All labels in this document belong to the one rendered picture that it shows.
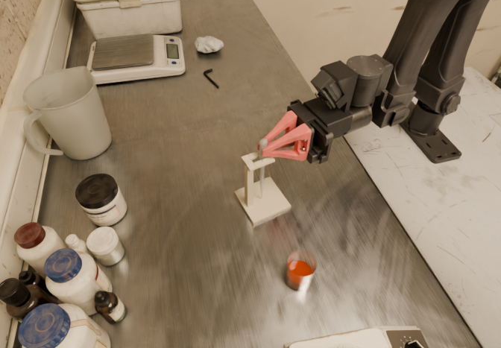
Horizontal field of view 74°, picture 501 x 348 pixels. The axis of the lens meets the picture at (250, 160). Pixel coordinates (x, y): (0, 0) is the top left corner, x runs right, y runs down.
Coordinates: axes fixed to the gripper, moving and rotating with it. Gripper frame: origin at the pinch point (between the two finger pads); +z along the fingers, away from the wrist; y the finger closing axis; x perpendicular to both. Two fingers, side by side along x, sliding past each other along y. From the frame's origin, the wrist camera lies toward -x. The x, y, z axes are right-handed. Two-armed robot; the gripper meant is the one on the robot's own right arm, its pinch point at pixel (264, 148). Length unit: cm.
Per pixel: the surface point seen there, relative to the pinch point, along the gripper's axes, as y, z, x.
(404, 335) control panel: 30.3, -4.0, 9.4
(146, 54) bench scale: -54, 6, 10
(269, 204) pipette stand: 1.9, -0.3, 13.5
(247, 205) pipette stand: 0.4, 3.6, 13.0
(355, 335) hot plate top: 27.7, 2.9, 5.5
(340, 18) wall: -91, -95, 38
